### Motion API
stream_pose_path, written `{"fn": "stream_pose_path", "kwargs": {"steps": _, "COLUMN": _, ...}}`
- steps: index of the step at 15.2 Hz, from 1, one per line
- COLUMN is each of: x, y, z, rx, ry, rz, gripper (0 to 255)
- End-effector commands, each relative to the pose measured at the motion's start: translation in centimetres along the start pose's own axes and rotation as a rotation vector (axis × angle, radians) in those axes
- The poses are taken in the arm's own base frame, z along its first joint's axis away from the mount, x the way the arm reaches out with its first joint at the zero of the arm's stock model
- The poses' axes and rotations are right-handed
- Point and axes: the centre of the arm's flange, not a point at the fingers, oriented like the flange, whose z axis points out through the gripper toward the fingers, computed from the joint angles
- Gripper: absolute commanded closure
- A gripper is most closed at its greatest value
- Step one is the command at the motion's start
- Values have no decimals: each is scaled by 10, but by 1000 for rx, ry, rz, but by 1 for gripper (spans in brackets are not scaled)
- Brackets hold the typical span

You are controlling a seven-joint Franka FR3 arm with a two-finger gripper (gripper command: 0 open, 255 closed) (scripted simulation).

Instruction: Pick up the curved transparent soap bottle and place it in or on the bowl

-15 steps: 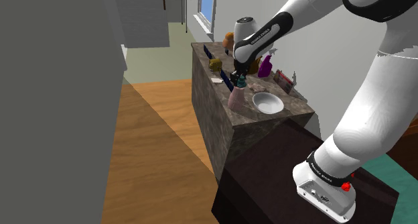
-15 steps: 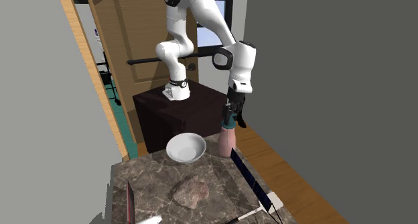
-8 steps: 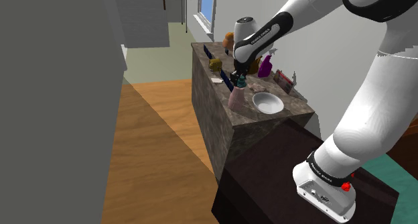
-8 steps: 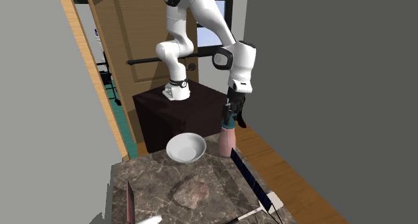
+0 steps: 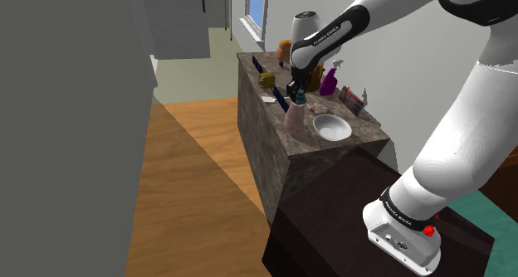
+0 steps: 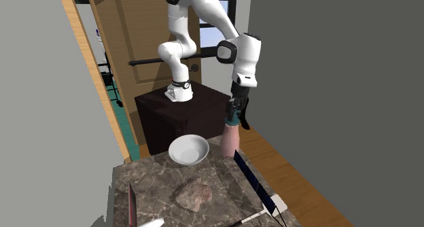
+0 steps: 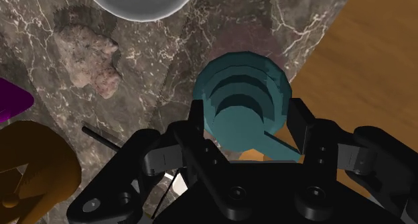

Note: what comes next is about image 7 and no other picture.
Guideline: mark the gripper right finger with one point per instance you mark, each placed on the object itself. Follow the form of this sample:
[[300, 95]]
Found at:
[[375, 158]]

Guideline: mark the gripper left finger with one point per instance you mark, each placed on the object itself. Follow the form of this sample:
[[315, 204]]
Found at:
[[153, 158]]

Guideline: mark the teal measuring cup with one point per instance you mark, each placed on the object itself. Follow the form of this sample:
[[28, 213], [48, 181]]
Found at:
[[240, 125]]

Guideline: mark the brown rounded figure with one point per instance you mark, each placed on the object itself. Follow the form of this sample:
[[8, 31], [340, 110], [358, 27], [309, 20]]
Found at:
[[49, 164]]

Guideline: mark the brown speckled lumpy chunk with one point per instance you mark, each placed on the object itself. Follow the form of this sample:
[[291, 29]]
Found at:
[[88, 56]]

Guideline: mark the purple rounded object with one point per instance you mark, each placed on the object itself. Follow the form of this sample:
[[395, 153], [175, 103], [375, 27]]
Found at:
[[13, 100]]

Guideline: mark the grey bowl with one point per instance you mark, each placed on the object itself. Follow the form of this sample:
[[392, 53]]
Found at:
[[140, 2]]

